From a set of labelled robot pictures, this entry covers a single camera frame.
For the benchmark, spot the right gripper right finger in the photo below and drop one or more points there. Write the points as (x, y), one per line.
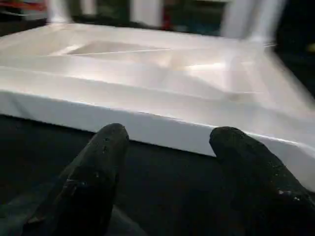
(266, 191)

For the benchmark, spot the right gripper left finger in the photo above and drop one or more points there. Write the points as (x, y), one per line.
(88, 191)

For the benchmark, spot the white plastic table top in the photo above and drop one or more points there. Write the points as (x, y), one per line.
(147, 88)

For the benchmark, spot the white plastic table leg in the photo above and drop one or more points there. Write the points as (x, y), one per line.
(253, 19)
(59, 11)

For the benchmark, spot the black plastic mat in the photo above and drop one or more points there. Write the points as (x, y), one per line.
(162, 196)

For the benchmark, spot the small beige label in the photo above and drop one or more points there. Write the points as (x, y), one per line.
(311, 47)

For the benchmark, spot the white sideboard with glass doors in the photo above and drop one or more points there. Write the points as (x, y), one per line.
(147, 12)

